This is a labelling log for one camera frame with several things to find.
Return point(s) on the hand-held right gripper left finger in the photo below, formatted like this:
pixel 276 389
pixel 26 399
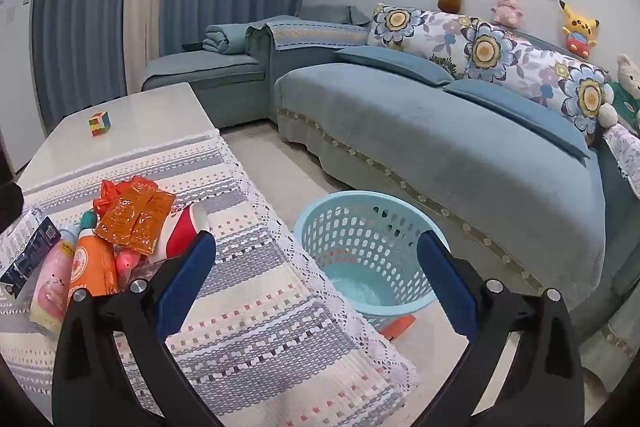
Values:
pixel 185 277

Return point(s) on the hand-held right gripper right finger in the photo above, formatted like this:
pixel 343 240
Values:
pixel 445 277

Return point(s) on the red and white paper cup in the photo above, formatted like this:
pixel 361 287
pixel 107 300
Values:
pixel 182 232

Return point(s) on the pink round toy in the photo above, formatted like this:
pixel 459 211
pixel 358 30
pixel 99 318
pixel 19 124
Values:
pixel 126 262

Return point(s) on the orange snack packet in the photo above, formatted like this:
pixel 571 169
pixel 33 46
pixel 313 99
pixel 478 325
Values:
pixel 132 222

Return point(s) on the orange plastic bottle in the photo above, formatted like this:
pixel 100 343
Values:
pixel 90 262

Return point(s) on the light blue plastic basket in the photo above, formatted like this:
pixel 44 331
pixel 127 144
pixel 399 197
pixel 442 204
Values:
pixel 350 237

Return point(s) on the orange plastic bag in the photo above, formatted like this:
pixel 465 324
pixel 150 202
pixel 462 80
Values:
pixel 117 189

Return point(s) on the pink plastic bottle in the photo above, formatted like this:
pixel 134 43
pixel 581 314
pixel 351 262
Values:
pixel 50 287

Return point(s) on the dark blue carton box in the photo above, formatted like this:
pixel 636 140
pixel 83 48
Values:
pixel 27 252

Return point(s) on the orange flat item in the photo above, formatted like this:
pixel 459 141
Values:
pixel 397 328

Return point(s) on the striped woven tablecloth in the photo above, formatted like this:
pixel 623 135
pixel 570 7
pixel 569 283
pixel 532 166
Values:
pixel 260 307

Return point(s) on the teal plastic bag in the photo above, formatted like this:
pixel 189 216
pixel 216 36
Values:
pixel 89 219

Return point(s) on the teal corner sofa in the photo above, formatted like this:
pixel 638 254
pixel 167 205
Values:
pixel 425 147

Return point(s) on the colourful puzzle cube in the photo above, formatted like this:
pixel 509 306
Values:
pixel 100 124

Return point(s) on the blue seat cushion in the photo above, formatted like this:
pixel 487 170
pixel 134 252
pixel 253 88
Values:
pixel 395 64
pixel 520 112

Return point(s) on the white lace cloth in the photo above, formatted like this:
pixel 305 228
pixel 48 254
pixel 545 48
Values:
pixel 625 157

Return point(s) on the folded teal blanket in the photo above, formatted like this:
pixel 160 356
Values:
pixel 225 38

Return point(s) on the white teddy bear plush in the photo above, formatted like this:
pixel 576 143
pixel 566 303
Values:
pixel 625 87

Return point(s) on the white tall appliance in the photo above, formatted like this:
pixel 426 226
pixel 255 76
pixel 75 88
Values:
pixel 17 67

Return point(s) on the pink pig plush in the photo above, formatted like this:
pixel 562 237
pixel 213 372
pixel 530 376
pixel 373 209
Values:
pixel 507 9

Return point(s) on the teal striped sofa cover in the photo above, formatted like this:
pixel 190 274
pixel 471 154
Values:
pixel 310 32

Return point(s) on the yellow mouse plush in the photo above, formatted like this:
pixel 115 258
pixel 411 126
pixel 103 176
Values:
pixel 579 29

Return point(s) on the teal pillow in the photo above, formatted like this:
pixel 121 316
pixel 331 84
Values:
pixel 330 13

